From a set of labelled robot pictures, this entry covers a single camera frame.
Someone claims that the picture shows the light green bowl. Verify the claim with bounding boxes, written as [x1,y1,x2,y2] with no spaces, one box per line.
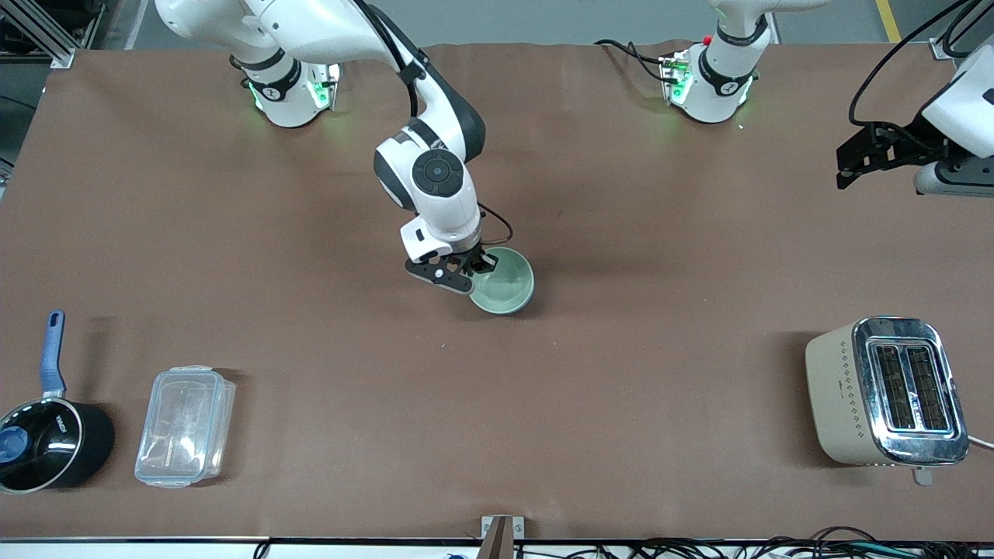
[467,247,536,316]

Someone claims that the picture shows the brown table cover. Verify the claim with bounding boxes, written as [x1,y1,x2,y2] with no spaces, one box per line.
[0,40,994,543]

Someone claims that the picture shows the beige chrome toaster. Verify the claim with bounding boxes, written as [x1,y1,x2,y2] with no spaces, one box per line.
[805,315,971,488]

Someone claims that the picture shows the clear plastic lidded container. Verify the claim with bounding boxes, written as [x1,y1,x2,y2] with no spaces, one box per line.
[134,365,237,490]

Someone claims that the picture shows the glass lid with blue knob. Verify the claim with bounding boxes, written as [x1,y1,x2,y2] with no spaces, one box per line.
[0,399,83,492]

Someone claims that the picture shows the black looped cable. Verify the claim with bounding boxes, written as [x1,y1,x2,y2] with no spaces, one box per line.
[938,0,989,61]

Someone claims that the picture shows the black left arm base cable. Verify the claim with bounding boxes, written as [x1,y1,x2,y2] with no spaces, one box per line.
[593,38,678,83]

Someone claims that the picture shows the grey metal bracket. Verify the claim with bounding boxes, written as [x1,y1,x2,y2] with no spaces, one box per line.
[480,515,526,559]

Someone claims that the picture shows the black cable bundle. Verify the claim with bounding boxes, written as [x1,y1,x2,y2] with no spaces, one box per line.
[252,526,994,559]

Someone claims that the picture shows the black pot with blue handle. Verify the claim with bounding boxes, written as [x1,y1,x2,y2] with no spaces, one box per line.
[0,311,116,495]

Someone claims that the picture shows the aluminium frame profile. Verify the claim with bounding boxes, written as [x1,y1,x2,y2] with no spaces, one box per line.
[0,0,109,69]

